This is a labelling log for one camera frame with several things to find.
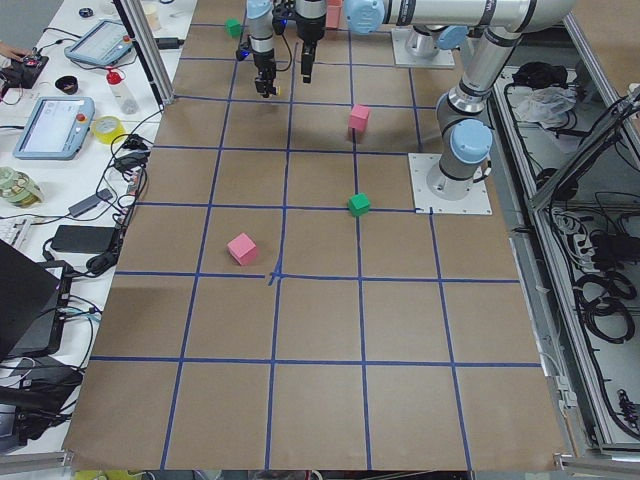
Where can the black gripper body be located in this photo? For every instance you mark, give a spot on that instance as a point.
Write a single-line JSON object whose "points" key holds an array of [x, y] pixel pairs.
{"points": [[262, 62], [306, 31]]}

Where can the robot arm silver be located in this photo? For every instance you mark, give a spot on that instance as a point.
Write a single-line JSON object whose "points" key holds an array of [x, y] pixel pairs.
{"points": [[466, 140], [269, 19]]}

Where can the pink plastic bin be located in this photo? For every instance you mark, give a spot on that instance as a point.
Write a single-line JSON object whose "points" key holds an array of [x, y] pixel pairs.
{"points": [[333, 13]]}

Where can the green cube far corner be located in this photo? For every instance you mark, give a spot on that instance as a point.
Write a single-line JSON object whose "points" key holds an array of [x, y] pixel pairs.
{"points": [[233, 27]]}

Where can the pink cube near bases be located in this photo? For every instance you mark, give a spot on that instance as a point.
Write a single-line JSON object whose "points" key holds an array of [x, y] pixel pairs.
{"points": [[358, 121]]}

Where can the clear bottle red cap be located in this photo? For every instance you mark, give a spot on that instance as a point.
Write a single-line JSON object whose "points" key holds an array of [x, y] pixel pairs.
{"points": [[122, 94]]}

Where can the green cube near base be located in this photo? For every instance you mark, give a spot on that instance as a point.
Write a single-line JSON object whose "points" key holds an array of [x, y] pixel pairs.
{"points": [[359, 204]]}

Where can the teach pendant far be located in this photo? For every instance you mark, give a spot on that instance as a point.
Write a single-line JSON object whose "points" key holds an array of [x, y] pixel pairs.
{"points": [[103, 45]]}

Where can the teach pendant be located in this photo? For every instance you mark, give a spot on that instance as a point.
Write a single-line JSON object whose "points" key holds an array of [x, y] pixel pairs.
{"points": [[103, 45], [56, 128]]}

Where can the pink cube near edge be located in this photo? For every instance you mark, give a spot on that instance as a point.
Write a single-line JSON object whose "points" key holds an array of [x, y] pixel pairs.
{"points": [[243, 249]]}

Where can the yellow tape roll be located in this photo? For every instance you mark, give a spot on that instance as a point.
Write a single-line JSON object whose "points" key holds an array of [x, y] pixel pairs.
{"points": [[108, 130]]}

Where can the black bowl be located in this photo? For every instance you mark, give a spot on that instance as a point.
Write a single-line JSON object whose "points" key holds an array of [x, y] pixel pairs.
{"points": [[67, 84]]}

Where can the teach pendant near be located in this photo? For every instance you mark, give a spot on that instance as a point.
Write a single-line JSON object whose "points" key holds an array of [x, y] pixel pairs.
{"points": [[56, 128]]}

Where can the white crumpled cloth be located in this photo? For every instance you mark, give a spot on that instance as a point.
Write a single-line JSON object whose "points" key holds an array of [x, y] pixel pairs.
{"points": [[548, 107]]}

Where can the green glass jar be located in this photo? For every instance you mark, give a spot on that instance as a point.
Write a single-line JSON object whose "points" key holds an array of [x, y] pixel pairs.
{"points": [[18, 189]]}

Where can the black laptop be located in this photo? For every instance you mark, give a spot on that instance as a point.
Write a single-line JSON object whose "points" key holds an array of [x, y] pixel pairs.
{"points": [[33, 296]]}

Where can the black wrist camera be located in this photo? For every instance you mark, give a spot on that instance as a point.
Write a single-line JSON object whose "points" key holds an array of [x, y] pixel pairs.
{"points": [[283, 12], [243, 51]]}

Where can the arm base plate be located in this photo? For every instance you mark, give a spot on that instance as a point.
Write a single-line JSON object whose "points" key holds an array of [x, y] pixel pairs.
{"points": [[415, 47], [435, 193]]}

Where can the aluminium frame post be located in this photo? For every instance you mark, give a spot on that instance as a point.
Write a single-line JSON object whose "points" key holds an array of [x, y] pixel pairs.
{"points": [[132, 15]]}

